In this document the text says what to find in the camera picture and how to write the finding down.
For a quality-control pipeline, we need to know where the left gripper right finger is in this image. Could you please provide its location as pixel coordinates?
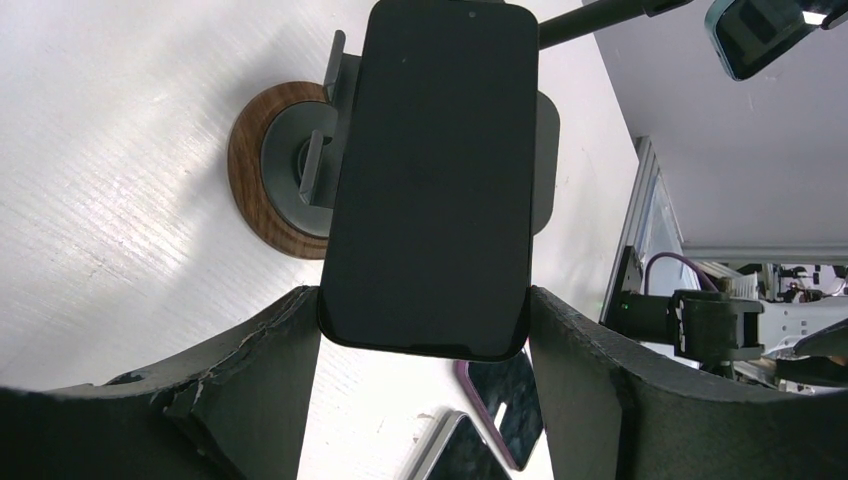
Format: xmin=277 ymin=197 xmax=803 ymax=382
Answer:
xmin=529 ymin=287 xmax=847 ymax=479

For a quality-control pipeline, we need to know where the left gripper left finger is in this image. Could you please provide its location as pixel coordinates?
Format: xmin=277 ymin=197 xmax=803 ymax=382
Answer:
xmin=1 ymin=287 xmax=321 ymax=479

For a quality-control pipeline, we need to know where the purple smartphone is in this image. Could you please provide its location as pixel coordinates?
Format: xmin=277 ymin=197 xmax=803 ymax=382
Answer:
xmin=453 ymin=348 xmax=545 ymax=471

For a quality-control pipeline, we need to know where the black smartphone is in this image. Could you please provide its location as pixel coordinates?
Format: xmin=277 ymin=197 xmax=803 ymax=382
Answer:
xmin=407 ymin=410 xmax=510 ymax=480
xmin=317 ymin=1 xmax=539 ymax=362

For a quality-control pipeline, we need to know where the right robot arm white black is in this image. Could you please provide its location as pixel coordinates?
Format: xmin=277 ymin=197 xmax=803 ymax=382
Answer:
xmin=601 ymin=245 xmax=847 ymax=394

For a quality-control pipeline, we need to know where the round wooden base phone stand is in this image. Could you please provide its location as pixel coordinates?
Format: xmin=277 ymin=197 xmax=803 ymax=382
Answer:
xmin=226 ymin=29 xmax=562 ymax=261

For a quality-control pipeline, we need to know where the black pole phone stand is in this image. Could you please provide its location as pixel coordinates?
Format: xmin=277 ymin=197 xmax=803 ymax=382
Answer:
xmin=539 ymin=0 xmax=847 ymax=50

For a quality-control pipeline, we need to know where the teal smartphone on pole stand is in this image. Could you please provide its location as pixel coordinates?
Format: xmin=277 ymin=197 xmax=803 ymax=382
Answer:
xmin=704 ymin=0 xmax=847 ymax=82

